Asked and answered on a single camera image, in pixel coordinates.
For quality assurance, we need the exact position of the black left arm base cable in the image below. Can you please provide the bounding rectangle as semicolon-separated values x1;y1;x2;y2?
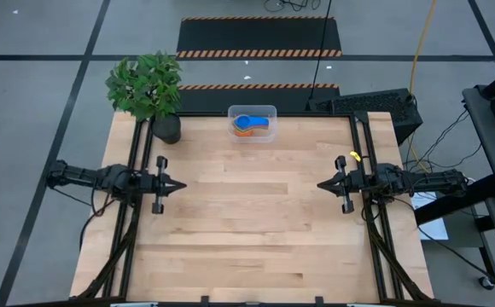
79;187;119;252

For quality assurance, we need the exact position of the potted green plant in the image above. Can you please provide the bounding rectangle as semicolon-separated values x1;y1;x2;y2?
104;50;184;145

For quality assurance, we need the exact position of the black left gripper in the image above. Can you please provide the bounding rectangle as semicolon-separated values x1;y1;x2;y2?
135;155;188;215

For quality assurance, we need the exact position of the thin black hanging cable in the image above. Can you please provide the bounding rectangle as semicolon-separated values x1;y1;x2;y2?
308;0;334;101

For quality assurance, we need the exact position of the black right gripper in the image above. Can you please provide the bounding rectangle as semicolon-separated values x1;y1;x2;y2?
316;155;379;215

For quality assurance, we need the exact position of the long yellow cable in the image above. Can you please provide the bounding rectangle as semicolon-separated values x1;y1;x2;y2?
408;0;439;96

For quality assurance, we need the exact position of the black caster wheel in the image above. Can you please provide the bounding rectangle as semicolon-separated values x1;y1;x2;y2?
477;275;495;292

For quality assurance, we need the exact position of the white paper sheet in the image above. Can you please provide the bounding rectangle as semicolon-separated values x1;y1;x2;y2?
408;190;450;242

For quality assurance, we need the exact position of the clear plastic basket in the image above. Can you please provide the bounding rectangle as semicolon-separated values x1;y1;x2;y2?
227;104;278;144

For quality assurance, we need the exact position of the small blue measuring cup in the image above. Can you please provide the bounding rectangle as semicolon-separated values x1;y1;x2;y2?
234;115;271;131

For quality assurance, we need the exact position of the hazard-striped black floor mat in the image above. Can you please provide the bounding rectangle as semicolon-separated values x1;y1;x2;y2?
177;83;341;114
175;15;343;60

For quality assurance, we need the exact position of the dark side desk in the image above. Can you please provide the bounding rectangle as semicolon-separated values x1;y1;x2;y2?
413;59;495;295

